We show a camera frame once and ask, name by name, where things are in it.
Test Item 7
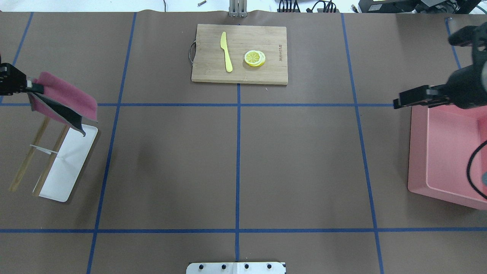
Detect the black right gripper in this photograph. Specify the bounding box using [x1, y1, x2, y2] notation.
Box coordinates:
[393, 64, 487, 109]

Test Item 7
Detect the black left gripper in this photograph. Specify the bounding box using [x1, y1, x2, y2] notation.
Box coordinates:
[0, 63, 44, 96]

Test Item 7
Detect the pink grey cloth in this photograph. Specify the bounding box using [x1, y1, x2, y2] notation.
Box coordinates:
[27, 72, 98, 136]

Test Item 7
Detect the pink plastic bin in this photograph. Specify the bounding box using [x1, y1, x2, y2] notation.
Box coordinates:
[407, 105, 487, 210]

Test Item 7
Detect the wooden rack rod two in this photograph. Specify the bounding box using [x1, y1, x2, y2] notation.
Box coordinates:
[32, 126, 69, 197]

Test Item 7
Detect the bamboo cutting board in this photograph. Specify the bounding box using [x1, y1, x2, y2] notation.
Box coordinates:
[191, 24, 288, 85]

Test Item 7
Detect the yellow lemon slice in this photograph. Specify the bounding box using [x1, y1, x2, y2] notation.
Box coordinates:
[244, 50, 266, 67]

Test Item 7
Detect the yellow plastic knife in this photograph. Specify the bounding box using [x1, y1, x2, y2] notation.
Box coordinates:
[220, 31, 233, 73]

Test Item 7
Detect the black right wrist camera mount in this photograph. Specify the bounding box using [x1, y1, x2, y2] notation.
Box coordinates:
[448, 23, 487, 51]

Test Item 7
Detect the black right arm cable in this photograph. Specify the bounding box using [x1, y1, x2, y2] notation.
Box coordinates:
[466, 140, 487, 200]

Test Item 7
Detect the aluminium frame post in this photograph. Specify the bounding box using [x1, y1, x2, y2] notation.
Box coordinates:
[228, 0, 248, 18]

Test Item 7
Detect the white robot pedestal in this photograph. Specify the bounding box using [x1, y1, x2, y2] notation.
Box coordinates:
[186, 262, 287, 274]

